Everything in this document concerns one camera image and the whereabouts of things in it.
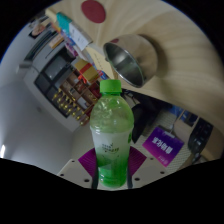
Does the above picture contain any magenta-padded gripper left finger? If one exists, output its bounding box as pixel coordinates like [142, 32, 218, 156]
[57, 148, 98, 190]

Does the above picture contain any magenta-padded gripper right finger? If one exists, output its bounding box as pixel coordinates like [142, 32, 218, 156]
[127, 146, 168, 189]

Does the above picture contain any green-capped clear drink bottle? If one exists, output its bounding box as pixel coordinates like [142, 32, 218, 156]
[89, 79, 135, 190]

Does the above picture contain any purple sign board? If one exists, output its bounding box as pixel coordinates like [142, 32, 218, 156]
[141, 125, 185, 168]

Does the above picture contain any black backpack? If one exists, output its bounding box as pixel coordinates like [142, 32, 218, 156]
[187, 117, 214, 158]

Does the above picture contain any wooden shelf unit with trophies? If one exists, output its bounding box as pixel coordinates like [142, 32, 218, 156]
[52, 71, 101, 127]

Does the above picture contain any ceiling light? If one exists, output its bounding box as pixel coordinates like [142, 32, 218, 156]
[0, 144, 7, 159]

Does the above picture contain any yellow gift box red ribbon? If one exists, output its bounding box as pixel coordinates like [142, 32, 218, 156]
[73, 58, 100, 84]

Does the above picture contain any stainless steel cup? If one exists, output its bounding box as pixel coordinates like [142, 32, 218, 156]
[102, 33, 158, 89]

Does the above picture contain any beige book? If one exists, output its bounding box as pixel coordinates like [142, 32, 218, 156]
[84, 44, 116, 73]

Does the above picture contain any white book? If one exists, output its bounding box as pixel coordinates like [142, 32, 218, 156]
[68, 21, 94, 52]

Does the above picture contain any pink plush toy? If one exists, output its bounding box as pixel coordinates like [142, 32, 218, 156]
[29, 21, 48, 38]

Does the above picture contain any teal book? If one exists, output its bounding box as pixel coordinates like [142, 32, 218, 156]
[55, 12, 73, 34]

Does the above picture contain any pale yellow book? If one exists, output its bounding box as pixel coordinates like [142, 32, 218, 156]
[44, 7, 58, 21]

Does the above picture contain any flat round red coaster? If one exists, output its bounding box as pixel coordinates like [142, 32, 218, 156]
[80, 0, 107, 24]

